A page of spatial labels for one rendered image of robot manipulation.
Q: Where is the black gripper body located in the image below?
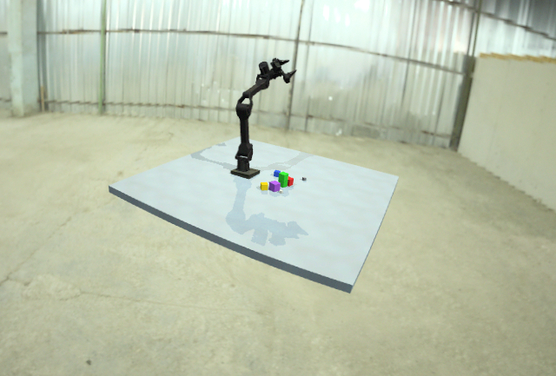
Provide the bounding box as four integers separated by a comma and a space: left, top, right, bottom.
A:
270, 58, 290, 83

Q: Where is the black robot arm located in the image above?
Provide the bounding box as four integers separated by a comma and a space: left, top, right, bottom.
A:
235, 61, 281, 172

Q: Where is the purple block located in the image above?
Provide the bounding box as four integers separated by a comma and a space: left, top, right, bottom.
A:
268, 181, 281, 192

